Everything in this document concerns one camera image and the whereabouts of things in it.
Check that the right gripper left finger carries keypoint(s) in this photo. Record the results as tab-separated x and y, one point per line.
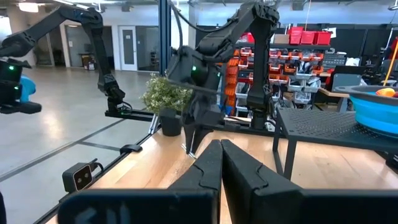
202	186

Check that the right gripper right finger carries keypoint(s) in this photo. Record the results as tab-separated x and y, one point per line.
248	193

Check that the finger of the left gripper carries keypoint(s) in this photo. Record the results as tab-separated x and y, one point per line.
189	133
202	133

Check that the blue collapsible bowl grey rim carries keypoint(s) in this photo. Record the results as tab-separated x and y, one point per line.
373	112

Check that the small orange-yellow pear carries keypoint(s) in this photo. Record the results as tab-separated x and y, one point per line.
385	92

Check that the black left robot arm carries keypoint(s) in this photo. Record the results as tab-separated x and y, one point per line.
261	62

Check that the green artificial plant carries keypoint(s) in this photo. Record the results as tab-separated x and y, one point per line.
164	96

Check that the shelf rack with orange bins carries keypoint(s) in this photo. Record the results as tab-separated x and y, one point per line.
295	71

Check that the white glass door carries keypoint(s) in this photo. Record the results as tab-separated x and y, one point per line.
128	48

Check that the black perforated metal stand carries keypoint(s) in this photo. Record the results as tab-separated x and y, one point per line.
326	127

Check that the red storage bin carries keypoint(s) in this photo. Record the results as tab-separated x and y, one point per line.
295	35
308	38
323	38

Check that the blue neighbour station bowl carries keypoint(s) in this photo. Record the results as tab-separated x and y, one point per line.
28	88

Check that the black neighbour station gripper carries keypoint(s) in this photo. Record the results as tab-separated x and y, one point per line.
11	87

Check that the blue vertical post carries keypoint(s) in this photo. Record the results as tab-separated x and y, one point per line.
164	37

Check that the small black table camera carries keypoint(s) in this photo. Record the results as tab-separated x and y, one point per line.
79	177

